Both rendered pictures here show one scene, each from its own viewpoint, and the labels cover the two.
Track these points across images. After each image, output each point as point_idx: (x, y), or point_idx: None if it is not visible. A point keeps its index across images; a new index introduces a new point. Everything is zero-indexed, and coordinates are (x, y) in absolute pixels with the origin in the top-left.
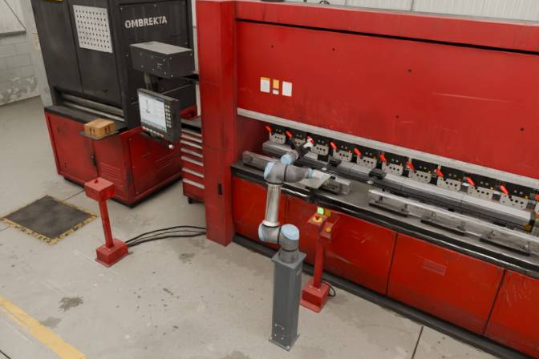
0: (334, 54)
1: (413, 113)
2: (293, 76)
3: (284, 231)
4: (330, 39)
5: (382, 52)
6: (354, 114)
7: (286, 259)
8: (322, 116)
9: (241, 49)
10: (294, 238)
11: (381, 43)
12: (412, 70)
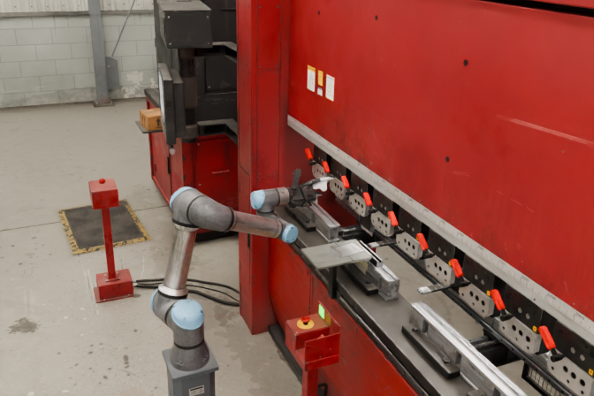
0: (377, 27)
1: (468, 156)
2: (336, 65)
3: (172, 308)
4: None
5: (431, 23)
6: (395, 146)
7: (172, 358)
8: (362, 142)
9: (293, 18)
10: (183, 325)
11: (430, 5)
12: (469, 63)
